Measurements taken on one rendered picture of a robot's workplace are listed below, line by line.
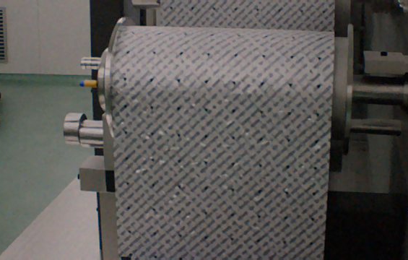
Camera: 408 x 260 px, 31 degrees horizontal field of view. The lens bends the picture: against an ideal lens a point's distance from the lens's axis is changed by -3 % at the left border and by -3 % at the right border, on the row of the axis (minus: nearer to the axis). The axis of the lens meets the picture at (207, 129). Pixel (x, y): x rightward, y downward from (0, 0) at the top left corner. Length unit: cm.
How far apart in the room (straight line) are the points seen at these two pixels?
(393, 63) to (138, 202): 32
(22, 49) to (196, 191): 621
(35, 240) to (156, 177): 52
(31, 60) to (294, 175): 624
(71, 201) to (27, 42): 552
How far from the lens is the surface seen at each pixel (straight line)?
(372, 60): 82
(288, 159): 81
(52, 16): 685
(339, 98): 80
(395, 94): 84
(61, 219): 141
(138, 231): 87
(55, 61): 691
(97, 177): 94
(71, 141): 95
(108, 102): 82
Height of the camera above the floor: 144
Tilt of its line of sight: 16 degrees down
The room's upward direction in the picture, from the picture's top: straight up
